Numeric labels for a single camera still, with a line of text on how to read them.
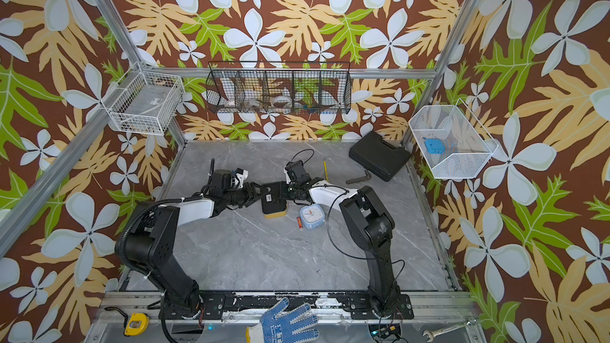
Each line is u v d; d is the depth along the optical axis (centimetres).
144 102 85
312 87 96
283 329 70
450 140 84
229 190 80
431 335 69
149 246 47
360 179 107
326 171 108
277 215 95
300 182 77
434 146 84
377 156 113
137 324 70
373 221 54
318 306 75
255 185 87
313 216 91
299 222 92
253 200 85
